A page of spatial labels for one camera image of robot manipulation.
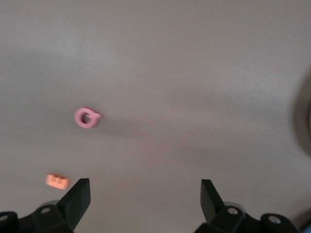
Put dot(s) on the orange letter E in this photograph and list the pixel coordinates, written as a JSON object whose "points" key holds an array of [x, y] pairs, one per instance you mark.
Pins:
{"points": [[57, 184]]}

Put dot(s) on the pink letter Q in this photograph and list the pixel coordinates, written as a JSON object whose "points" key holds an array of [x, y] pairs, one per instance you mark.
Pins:
{"points": [[78, 117]]}

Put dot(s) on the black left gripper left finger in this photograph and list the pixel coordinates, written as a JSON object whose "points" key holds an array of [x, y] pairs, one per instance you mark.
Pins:
{"points": [[81, 196]]}

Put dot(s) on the brown table cover sheet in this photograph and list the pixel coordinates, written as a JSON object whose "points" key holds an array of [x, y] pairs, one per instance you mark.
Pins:
{"points": [[170, 72]]}

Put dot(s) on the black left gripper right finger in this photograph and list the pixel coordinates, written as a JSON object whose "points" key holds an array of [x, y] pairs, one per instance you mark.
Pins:
{"points": [[209, 201]]}

